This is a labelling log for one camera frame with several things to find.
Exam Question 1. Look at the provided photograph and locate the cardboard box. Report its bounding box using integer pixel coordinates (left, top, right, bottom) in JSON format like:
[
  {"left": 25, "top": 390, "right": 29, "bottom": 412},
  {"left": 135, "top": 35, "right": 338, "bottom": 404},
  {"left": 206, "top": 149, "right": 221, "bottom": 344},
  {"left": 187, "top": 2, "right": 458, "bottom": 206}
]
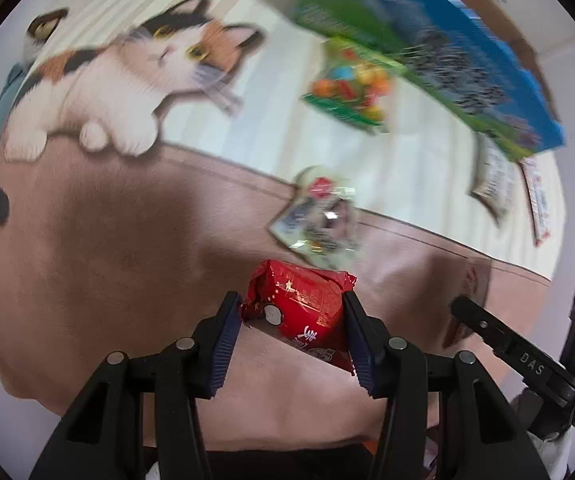
[{"left": 260, "top": 0, "right": 567, "bottom": 163}]

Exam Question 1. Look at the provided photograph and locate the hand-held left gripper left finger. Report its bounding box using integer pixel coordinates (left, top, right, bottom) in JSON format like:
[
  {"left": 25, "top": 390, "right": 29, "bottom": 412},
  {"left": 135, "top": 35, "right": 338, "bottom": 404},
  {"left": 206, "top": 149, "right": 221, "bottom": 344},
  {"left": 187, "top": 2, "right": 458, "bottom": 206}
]
[{"left": 28, "top": 290, "right": 243, "bottom": 480}]

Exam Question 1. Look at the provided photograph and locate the white red stick packet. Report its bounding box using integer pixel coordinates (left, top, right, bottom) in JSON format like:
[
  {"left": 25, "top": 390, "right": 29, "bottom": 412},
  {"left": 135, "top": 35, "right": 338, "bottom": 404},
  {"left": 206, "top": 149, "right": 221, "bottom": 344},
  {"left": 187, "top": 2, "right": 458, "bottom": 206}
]
[{"left": 520, "top": 155, "right": 555, "bottom": 248}]

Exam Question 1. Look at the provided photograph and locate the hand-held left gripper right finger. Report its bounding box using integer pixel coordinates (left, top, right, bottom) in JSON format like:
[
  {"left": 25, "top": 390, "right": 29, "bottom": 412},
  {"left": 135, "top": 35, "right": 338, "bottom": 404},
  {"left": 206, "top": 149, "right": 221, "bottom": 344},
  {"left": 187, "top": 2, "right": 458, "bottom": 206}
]
[{"left": 341, "top": 290, "right": 543, "bottom": 480}]

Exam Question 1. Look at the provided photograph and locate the green candy packet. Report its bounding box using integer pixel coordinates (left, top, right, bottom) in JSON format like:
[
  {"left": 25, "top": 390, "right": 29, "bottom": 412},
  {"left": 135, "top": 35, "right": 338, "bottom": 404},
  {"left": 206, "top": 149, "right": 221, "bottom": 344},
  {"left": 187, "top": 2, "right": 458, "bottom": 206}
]
[{"left": 301, "top": 35, "right": 408, "bottom": 136}]

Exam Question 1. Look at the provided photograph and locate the silver white snack packet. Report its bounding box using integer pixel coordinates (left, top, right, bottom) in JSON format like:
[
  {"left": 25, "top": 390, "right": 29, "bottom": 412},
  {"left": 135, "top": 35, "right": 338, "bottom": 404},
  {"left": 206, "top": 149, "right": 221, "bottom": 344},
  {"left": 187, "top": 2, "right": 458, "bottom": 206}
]
[{"left": 469, "top": 132, "right": 518, "bottom": 226}]

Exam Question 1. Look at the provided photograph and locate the person's right forearm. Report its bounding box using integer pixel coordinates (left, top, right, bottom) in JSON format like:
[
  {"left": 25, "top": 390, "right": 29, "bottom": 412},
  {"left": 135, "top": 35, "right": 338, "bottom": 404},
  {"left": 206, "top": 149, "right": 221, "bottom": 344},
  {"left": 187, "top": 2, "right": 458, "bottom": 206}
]
[{"left": 527, "top": 430, "right": 575, "bottom": 480}]

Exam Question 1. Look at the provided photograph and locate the red snack packet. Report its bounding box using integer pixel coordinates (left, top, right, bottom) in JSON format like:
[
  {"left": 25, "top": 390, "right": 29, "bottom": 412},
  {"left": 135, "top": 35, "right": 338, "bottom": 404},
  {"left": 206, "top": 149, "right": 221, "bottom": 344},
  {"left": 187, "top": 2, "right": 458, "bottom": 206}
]
[{"left": 238, "top": 259, "right": 358, "bottom": 376}]

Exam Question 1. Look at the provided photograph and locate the cat print blanket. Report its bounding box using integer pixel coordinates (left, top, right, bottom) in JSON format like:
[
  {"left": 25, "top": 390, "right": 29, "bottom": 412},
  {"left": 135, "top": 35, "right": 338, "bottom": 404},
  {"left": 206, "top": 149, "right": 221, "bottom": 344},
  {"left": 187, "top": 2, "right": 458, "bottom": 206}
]
[{"left": 0, "top": 0, "right": 568, "bottom": 453}]

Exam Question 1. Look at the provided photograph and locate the small clear snack packet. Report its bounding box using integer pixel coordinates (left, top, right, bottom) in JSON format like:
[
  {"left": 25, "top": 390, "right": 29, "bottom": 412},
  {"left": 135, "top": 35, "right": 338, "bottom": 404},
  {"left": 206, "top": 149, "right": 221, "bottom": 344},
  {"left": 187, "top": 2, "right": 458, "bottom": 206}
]
[{"left": 268, "top": 165, "right": 363, "bottom": 268}]

